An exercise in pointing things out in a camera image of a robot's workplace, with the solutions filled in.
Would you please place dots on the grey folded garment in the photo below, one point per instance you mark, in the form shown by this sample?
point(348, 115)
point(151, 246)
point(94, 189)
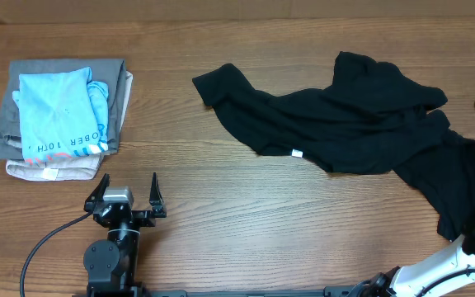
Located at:
point(110, 71)

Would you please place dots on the light blue folded shirt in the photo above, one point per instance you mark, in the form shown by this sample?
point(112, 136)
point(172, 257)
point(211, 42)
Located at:
point(62, 115)

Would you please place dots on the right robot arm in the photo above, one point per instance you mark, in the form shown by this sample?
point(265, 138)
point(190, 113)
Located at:
point(444, 271)

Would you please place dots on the black clothes pile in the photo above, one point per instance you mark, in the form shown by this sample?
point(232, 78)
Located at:
point(445, 175)

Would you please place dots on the beige folded garment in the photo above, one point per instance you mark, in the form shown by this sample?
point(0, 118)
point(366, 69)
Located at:
point(75, 168)

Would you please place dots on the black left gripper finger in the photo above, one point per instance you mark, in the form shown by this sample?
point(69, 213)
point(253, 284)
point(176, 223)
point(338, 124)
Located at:
point(97, 194)
point(156, 201)

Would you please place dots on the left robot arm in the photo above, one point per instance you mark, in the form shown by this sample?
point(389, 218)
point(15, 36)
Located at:
point(111, 263)

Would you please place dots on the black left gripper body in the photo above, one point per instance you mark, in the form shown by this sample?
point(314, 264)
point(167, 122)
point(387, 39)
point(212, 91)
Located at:
point(142, 218)

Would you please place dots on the black t-shirt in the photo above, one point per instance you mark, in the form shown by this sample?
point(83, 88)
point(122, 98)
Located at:
point(371, 119)

